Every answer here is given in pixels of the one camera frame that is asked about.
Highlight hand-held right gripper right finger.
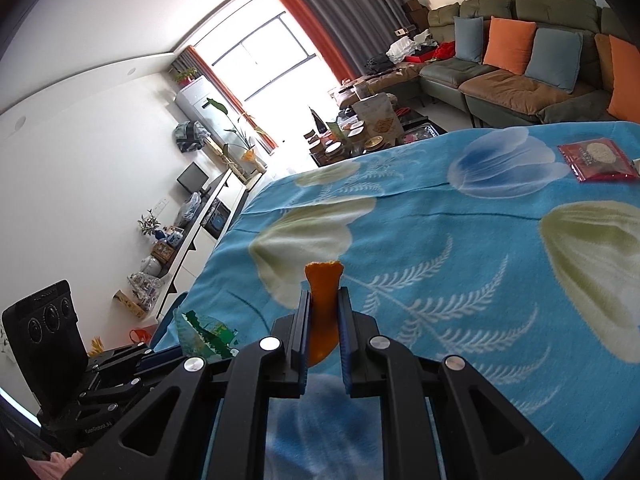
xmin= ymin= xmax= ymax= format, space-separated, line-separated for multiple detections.
xmin=337 ymin=286 xmax=586 ymax=480

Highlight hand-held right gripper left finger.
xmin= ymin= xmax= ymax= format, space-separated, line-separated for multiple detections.
xmin=62 ymin=289 xmax=313 ymax=480

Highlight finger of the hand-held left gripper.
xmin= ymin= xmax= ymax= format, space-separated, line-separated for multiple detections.
xmin=77 ymin=367 xmax=173 ymax=407
xmin=87 ymin=344 xmax=177 ymax=370

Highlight green wrapper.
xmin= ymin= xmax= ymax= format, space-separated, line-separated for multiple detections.
xmin=175 ymin=310 xmax=240 ymax=361

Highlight wooden sign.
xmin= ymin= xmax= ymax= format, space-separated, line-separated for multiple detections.
xmin=114 ymin=290 xmax=148 ymax=318

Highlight wrapped ship model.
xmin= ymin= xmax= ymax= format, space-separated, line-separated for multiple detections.
xmin=127 ymin=272 xmax=163 ymax=306

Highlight white TV cabinet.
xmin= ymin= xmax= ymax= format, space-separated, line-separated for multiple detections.
xmin=112 ymin=167 xmax=266 ymax=321

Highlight blue floral blanket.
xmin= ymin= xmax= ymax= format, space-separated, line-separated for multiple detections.
xmin=150 ymin=121 xmax=640 ymax=480

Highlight small potted plant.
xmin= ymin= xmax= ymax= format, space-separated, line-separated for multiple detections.
xmin=138 ymin=210 xmax=163 ymax=241

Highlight black cabinet appliance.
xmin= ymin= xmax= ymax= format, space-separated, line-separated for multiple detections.
xmin=207 ymin=200 xmax=231 ymax=238

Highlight clear plastic bag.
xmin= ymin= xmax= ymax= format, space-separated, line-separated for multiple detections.
xmin=175 ymin=192 xmax=203 ymax=228

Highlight black monitor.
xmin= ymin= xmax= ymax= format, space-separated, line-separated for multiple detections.
xmin=176 ymin=164 xmax=210 ymax=193

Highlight group of glass jars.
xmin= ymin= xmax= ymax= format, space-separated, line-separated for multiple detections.
xmin=320 ymin=110 xmax=401 ymax=161

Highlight tall leafy plant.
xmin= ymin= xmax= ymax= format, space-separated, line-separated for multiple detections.
xmin=205 ymin=97 xmax=273 ymax=166

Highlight black coffee table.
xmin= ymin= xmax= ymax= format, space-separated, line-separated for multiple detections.
xmin=307 ymin=92 xmax=448 ymax=168

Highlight dark bag on air conditioner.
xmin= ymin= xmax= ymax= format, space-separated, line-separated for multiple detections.
xmin=172 ymin=120 xmax=211 ymax=153

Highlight orange curtain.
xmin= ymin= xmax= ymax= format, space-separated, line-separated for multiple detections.
xmin=187 ymin=45 xmax=278 ymax=153
xmin=270 ymin=0 xmax=351 ymax=83

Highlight white standing air conditioner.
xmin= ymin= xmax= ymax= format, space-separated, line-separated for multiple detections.
xmin=175 ymin=75 xmax=236 ymax=146

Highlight large window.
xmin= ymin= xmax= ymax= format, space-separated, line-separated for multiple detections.
xmin=212 ymin=12 xmax=341 ymax=156

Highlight black clothes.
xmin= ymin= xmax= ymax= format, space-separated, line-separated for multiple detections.
xmin=365 ymin=55 xmax=396 ymax=76

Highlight green brown sofa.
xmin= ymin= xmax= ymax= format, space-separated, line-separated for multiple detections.
xmin=340 ymin=0 xmax=640 ymax=128

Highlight white clothes pile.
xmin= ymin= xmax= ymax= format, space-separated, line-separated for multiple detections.
xmin=387 ymin=30 xmax=431 ymax=63

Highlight red cloth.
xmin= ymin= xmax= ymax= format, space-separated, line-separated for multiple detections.
xmin=405 ymin=42 xmax=456 ymax=63

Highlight red snack packet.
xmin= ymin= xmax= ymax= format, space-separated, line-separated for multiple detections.
xmin=557 ymin=137 xmax=640 ymax=183

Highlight blue pillow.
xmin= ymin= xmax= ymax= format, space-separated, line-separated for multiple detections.
xmin=525 ymin=27 xmax=583 ymax=93
xmin=454 ymin=16 xmax=485 ymax=65

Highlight grey curtain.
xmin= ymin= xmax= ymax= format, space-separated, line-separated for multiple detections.
xmin=285 ymin=0 xmax=431 ymax=81

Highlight brown box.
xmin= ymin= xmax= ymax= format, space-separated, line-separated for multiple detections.
xmin=402 ymin=0 xmax=431 ymax=28

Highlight orange pillow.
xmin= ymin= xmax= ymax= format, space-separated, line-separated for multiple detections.
xmin=607 ymin=35 xmax=640 ymax=123
xmin=482 ymin=16 xmax=537 ymax=76

